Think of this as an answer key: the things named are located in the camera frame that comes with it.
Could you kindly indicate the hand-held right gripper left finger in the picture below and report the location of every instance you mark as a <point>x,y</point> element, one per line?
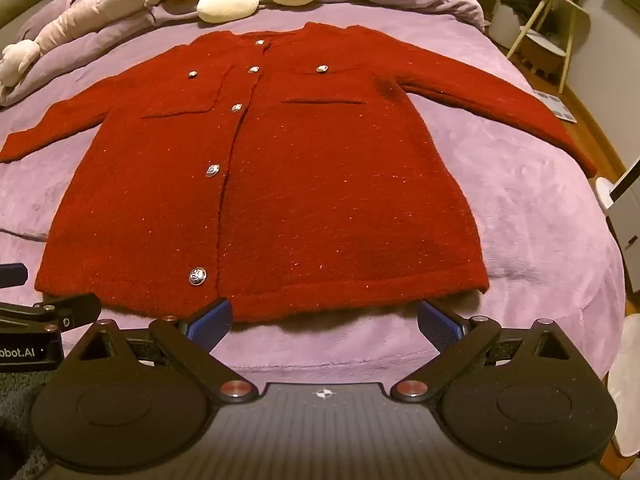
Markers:
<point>211,319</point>

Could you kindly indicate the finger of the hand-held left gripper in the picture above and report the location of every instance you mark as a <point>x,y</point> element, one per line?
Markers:
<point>60,312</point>
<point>12,274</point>

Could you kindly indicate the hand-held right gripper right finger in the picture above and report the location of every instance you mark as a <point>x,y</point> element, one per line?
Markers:
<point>440,325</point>

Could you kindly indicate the red knit cardigan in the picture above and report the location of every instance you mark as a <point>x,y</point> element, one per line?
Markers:
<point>300,185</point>

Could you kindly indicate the dark clothes pile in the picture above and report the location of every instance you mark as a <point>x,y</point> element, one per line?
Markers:
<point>522,5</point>

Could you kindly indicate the white bag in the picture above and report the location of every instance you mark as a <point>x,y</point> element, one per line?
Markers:
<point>625,385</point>

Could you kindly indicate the white bedside furniture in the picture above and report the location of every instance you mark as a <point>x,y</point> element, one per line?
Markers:
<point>622,210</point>

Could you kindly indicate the printed paper sheet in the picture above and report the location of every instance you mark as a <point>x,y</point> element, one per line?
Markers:
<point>555,105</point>

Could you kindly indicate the long pale plush toy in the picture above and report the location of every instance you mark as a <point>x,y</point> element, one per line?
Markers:
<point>85,17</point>

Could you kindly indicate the round white stool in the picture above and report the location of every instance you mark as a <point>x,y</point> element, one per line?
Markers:
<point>542,52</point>

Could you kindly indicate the small yellow side table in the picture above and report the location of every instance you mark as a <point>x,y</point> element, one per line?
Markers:
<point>560,10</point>

